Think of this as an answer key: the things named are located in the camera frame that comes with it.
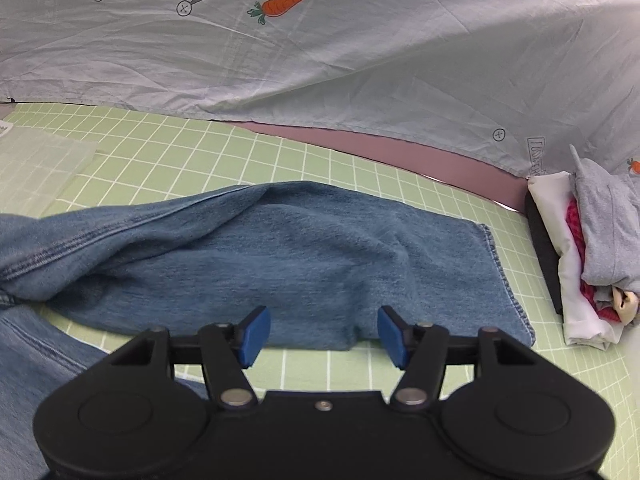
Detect blue denim jeans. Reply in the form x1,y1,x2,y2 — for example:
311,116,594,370
1,181,536,479

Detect dark grey folded garment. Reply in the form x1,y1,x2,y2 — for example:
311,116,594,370
524,192,563,316

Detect pink headboard panel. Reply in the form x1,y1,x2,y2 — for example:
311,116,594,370
240,122,527,214

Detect red knitted garment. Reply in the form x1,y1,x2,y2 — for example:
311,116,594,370
565,197,620,324

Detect white folded garment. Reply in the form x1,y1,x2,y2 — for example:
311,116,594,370
527,171,623,350

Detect green grid bed sheet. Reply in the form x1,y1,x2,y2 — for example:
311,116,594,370
1,103,639,479

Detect beige folded garment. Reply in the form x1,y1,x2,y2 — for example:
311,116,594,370
612,287,639,326

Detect grey folded sweatshirt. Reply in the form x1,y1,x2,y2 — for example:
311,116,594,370
570,146,639,294

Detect translucent plastic storage bag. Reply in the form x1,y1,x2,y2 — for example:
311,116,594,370
0,120,96,217

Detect grey carrot print sheet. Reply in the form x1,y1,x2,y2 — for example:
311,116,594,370
1,0,639,177

